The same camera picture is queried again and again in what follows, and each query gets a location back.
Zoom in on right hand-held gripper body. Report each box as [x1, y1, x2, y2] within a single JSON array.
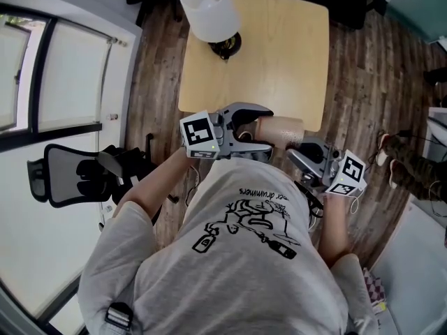
[[319, 147, 367, 198]]

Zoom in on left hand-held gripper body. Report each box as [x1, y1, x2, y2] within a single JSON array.
[[179, 110, 235, 159]]

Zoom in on person's right forearm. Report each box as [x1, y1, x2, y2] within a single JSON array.
[[318, 192, 353, 269]]

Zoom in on person's left forearm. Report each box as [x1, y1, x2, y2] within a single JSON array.
[[117, 148, 202, 223]]

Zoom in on person's grey trousers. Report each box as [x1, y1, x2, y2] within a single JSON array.
[[240, 150, 273, 163]]

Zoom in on white shade table lamp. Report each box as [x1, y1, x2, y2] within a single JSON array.
[[179, 0, 242, 61]]

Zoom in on frosted glass partition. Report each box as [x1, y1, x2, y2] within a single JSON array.
[[369, 200, 447, 335]]

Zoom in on pink checkered cloth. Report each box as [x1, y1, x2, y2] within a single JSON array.
[[361, 266, 388, 306]]

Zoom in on white printed t-shirt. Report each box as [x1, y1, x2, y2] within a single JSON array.
[[77, 157, 380, 335]]

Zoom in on black framed window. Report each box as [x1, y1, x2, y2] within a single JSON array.
[[0, 3, 144, 327]]

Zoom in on black mesh office chair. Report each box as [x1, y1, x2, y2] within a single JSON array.
[[27, 133, 181, 227]]

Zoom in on frosted glass door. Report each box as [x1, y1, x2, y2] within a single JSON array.
[[383, 0, 447, 45]]

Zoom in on black body cable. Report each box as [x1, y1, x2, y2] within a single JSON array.
[[293, 179, 325, 230]]

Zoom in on black strap buckle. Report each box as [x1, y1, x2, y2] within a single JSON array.
[[104, 301, 135, 331]]

